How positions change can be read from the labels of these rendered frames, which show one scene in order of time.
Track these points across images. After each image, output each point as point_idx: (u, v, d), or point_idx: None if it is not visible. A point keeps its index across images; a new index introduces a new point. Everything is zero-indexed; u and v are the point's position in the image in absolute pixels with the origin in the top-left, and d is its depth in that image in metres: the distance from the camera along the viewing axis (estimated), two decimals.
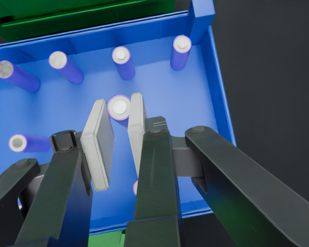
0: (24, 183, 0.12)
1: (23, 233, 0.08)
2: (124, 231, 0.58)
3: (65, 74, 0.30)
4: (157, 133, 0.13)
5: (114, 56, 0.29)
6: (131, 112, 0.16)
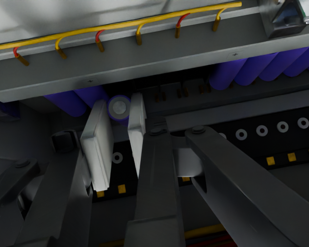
0: (24, 183, 0.12)
1: (23, 233, 0.08)
2: None
3: None
4: (157, 133, 0.13)
5: (110, 109, 0.20)
6: (131, 112, 0.16)
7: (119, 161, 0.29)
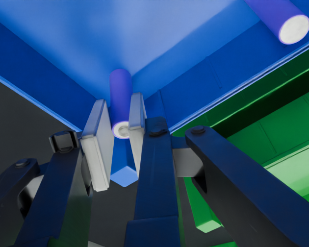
0: (24, 183, 0.12)
1: (23, 233, 0.08)
2: None
3: (274, 4, 0.17)
4: (157, 133, 0.13)
5: None
6: (131, 112, 0.16)
7: None
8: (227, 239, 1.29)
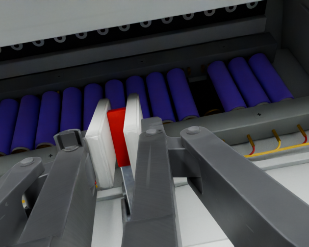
0: (28, 182, 0.12)
1: (27, 232, 0.08)
2: None
3: None
4: (153, 134, 0.13)
5: None
6: (127, 113, 0.16)
7: None
8: None
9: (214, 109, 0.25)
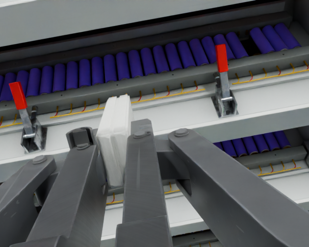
0: (39, 180, 0.12)
1: (36, 230, 0.08)
2: None
3: None
4: (141, 136, 0.13)
5: None
6: (116, 115, 0.16)
7: None
8: None
9: (257, 53, 0.45)
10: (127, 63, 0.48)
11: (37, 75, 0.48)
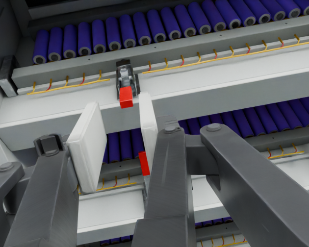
0: (9, 186, 0.12)
1: (12, 236, 0.08)
2: None
3: None
4: (171, 131, 0.13)
5: None
6: (141, 111, 0.16)
7: None
8: None
9: None
10: (217, 10, 0.42)
11: (115, 23, 0.42)
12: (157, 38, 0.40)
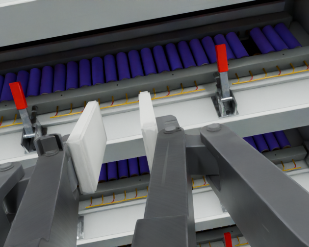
0: (9, 186, 0.12)
1: (12, 236, 0.08)
2: None
3: None
4: (171, 131, 0.13)
5: None
6: (141, 111, 0.16)
7: None
8: None
9: (257, 53, 0.45)
10: (127, 63, 0.48)
11: (37, 75, 0.48)
12: None
